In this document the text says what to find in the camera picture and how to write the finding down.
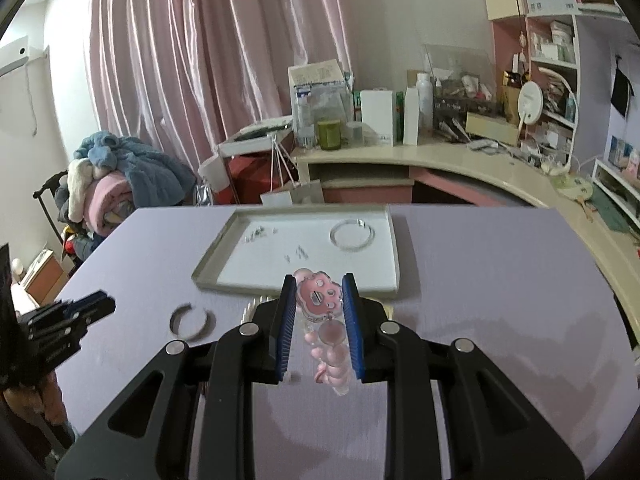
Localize cardboard box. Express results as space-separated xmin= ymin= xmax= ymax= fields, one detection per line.
xmin=22 ymin=250 xmax=67 ymax=307

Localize person's left hand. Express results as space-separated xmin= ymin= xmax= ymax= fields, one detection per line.
xmin=2 ymin=374 xmax=68 ymax=428

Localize white fluffy blanket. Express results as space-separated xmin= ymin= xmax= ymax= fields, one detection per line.
xmin=67 ymin=159 xmax=97 ymax=224

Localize black hanging pouch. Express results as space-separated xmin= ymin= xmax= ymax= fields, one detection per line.
xmin=611 ymin=55 xmax=637 ymax=119

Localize white chair back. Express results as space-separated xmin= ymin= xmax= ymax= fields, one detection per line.
xmin=197 ymin=155 xmax=232 ymax=206

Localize gold box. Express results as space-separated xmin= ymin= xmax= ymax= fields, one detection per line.
xmin=500 ymin=72 xmax=524 ymax=126

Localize blue fleece blanket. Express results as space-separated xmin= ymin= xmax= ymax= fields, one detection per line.
xmin=75 ymin=131 xmax=197 ymax=207

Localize white plastic bottle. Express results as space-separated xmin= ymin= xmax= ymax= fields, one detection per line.
xmin=416 ymin=73 xmax=434 ymax=131

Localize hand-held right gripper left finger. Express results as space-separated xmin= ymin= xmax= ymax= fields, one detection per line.
xmin=54 ymin=274 xmax=301 ymax=480

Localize shallow grey cardboard tray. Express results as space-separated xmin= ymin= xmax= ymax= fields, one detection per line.
xmin=192 ymin=204 xmax=401 ymax=301

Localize wide white box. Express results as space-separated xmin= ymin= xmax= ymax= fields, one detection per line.
xmin=360 ymin=89 xmax=395 ymax=147

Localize pink curtain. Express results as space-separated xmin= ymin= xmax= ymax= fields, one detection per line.
xmin=84 ymin=0 xmax=362 ymax=183

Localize round green hand fan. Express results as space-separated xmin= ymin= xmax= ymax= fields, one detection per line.
xmin=550 ymin=174 xmax=597 ymax=209

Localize thin silver bangle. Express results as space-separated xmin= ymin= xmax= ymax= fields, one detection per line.
xmin=329 ymin=218 xmax=376 ymax=252

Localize pink and white shelf unit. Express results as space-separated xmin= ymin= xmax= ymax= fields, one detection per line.
xmin=492 ymin=0 xmax=632 ymax=162

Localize grey paper bag white handles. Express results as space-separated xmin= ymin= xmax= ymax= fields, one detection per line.
xmin=260 ymin=135 xmax=327 ymax=206

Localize black chair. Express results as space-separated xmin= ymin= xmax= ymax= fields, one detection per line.
xmin=32 ymin=170 xmax=72 ymax=248

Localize clear bag of packets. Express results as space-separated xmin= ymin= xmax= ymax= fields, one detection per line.
xmin=287 ymin=59 xmax=354 ymax=149

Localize pink folded blanket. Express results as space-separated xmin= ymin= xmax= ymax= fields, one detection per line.
xmin=82 ymin=172 xmax=140 ymax=237

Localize cream curved desk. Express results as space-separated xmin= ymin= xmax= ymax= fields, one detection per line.
xmin=290 ymin=139 xmax=640 ymax=356

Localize flat beige box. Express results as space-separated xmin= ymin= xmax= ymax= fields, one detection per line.
xmin=465 ymin=111 xmax=522 ymax=147

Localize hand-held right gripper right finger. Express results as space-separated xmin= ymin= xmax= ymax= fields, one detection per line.
xmin=341 ymin=272 xmax=586 ymax=480

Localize tall white box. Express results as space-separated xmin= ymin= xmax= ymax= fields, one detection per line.
xmin=403 ymin=87 xmax=420 ymax=146

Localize green glass jar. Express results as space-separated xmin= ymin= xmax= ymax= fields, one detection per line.
xmin=317 ymin=119 xmax=343 ymax=152

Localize clear acrylic cosmetics organizer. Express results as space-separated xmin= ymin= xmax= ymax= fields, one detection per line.
xmin=424 ymin=44 xmax=499 ymax=133

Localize round white mirror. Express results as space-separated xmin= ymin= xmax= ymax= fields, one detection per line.
xmin=517 ymin=82 xmax=545 ymax=139

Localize silver cuff bracelet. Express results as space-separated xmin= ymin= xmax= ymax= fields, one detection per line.
xmin=169 ymin=302 xmax=217 ymax=341

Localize white air conditioner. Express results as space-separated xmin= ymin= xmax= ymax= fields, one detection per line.
xmin=0 ymin=35 xmax=31 ymax=79

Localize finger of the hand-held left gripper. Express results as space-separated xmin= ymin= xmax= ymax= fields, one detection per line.
xmin=17 ymin=289 xmax=117 ymax=330
xmin=27 ymin=317 xmax=93 ymax=367

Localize white desk lamp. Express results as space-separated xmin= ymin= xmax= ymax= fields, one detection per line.
xmin=537 ymin=65 xmax=582 ymax=177

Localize pink bead bracelet flower charm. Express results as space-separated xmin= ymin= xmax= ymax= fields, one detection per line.
xmin=292 ymin=268 xmax=353 ymax=398

